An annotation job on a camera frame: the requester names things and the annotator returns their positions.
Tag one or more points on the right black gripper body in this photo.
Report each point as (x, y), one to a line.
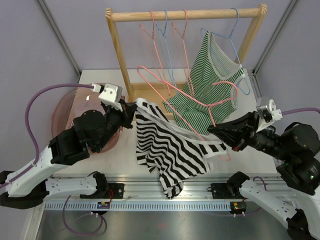
(254, 140)

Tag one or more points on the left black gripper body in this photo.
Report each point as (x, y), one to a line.
(114, 119)

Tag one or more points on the black white striped tank top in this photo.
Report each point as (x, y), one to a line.
(175, 153)

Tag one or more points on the blue hanger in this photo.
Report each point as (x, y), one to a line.
(164, 48)
(230, 38)

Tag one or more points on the mauve ribbed tank top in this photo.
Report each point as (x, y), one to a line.
(84, 102)

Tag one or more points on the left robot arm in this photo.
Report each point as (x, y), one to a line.
(32, 185)

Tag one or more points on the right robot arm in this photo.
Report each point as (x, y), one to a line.
(300, 170)

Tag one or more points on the green white striped tank top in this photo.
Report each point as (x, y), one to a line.
(213, 76)

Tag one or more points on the wooden clothes rack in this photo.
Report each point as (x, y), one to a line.
(134, 90)

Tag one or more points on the pink translucent plastic basket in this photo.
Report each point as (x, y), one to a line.
(65, 110)

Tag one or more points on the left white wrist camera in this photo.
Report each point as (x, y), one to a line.
(109, 94)

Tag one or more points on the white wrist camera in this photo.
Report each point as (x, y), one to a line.
(268, 113)
(109, 94)

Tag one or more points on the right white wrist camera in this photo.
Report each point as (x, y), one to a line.
(268, 113)

